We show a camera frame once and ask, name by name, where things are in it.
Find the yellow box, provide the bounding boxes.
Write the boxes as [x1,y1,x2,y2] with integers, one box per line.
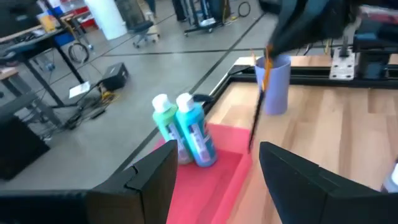
[37,12,57,32]

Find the large turquoise paint bottle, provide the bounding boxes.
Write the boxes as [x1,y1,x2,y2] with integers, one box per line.
[174,92,218,168]

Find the black office chair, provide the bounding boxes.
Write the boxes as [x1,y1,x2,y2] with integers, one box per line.
[127,19,162,49]

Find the black rolling workbench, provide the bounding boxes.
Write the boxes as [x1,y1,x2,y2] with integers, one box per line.
[182,0,226,35]

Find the pink plastic bin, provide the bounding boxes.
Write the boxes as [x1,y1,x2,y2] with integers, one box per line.
[154,123,254,224]

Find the lavender plastic cup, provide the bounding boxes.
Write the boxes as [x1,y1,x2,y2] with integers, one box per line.
[254,53,292,116]

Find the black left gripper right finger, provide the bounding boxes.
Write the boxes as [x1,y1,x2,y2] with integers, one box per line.
[259,141,386,224]

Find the silver metal mounting plate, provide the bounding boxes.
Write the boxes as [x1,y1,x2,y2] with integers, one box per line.
[328,37,356,82]

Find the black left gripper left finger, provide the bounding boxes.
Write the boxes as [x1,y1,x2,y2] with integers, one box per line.
[86,139,178,224]

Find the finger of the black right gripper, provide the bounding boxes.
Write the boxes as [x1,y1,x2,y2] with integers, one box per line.
[269,0,304,58]
[278,0,327,54]

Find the tangled floor cables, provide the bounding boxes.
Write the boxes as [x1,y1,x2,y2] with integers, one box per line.
[63,88,121,130]

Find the red storage bins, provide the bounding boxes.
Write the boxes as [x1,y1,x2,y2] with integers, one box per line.
[60,4,96,29]

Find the black office desk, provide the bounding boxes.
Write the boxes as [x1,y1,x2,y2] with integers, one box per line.
[0,18,86,108]

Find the black hanging cable coil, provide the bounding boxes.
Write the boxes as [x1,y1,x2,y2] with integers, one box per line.
[67,42,91,65]

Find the white round pillar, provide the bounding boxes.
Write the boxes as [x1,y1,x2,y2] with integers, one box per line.
[84,0,129,41]

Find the large green paint bottle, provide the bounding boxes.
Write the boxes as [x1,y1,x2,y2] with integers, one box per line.
[151,93,193,166]

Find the group of paint brushes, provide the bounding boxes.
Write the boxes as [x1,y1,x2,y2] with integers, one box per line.
[247,43,275,154]

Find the black floor cable coil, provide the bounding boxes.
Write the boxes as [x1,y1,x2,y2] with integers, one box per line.
[237,1,252,19]

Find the blue storage bin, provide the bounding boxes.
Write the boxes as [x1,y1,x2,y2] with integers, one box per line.
[51,30,76,48]

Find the black cabinet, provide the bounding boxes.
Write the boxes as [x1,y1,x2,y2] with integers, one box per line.
[0,91,51,182]

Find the white paper sheet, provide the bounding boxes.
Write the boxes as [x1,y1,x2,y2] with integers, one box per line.
[68,80,91,100]

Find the black frame clamp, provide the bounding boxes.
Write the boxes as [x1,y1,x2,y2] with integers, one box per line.
[192,93,216,106]

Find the black floor box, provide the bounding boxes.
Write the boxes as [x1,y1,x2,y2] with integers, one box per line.
[99,62,130,91]

